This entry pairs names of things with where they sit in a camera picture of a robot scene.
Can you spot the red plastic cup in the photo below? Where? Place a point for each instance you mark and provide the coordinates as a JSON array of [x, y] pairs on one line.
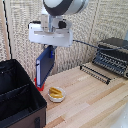
[[38, 86]]

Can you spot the white bowl with yellow food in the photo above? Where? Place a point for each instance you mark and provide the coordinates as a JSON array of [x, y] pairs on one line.
[[56, 93]]

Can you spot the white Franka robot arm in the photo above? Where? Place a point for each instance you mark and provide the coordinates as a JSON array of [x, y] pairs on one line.
[[62, 8]]

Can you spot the black fabric storage box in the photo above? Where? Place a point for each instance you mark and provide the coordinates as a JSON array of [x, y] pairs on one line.
[[18, 96]]

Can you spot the dark blue book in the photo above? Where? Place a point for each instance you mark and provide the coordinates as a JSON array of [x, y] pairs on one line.
[[44, 66]]

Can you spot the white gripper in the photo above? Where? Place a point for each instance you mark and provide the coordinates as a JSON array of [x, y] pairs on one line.
[[50, 35]]

